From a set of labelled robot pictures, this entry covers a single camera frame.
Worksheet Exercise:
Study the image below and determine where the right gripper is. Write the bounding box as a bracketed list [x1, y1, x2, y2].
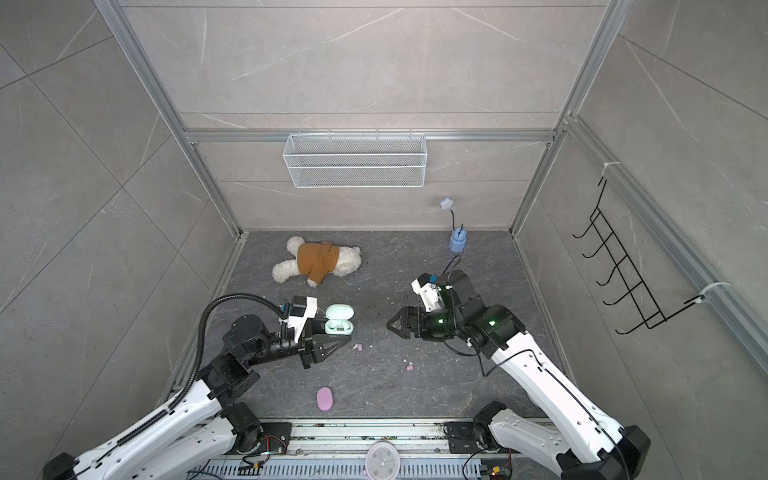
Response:
[387, 306, 464, 339]

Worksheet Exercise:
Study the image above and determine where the mint green charging case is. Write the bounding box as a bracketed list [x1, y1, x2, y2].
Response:
[324, 304, 355, 336]

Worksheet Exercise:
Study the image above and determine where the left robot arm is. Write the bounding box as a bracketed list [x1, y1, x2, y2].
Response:
[42, 293, 354, 479]

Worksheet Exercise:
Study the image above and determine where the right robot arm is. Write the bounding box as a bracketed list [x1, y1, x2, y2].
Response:
[386, 270, 651, 479]

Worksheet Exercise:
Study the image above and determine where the white plush dog brown shirt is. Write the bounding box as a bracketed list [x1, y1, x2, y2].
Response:
[272, 236, 362, 288]

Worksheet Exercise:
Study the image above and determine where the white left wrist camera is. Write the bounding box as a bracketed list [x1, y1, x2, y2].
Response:
[284, 296, 318, 343]

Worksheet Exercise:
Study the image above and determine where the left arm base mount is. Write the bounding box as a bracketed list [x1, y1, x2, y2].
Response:
[238, 421, 293, 455]

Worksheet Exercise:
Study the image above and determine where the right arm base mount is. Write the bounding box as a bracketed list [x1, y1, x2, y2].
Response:
[443, 421, 498, 454]

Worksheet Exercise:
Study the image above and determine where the white wire wall basket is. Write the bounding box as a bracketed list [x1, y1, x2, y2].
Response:
[283, 133, 428, 188]

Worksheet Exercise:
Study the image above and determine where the black wall hook rack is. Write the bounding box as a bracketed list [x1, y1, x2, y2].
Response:
[571, 177, 705, 336]

